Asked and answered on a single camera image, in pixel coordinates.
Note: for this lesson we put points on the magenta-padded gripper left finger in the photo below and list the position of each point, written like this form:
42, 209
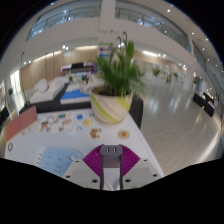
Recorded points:
92, 160

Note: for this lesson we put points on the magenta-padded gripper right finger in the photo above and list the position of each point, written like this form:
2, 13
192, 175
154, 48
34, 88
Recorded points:
130, 161

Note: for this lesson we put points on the purple-grey charger block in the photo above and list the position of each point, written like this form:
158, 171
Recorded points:
111, 156

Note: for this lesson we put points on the brown cookie-shaped piece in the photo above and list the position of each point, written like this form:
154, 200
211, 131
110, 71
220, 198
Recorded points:
95, 133

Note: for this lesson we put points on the round orange disc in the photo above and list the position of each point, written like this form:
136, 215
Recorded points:
123, 134

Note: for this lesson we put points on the colourful sticker sheet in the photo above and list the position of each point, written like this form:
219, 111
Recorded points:
56, 123

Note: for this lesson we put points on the potted plant in striped pot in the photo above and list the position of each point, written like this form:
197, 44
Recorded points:
110, 106

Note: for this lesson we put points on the black display platform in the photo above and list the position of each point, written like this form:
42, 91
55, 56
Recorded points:
53, 106

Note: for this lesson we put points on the red flat book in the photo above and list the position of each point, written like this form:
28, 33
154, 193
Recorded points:
21, 123

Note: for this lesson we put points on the black piano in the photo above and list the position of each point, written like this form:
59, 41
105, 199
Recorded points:
78, 68

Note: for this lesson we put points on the group of black chairs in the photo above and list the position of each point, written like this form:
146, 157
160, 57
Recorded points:
3, 116
205, 105

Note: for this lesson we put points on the small green background plant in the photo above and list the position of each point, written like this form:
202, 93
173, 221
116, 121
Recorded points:
10, 91

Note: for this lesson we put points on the black floor lamp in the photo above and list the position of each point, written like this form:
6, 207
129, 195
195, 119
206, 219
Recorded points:
22, 76

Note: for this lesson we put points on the direction sign with arrows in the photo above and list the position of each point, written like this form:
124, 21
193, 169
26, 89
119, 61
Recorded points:
105, 51

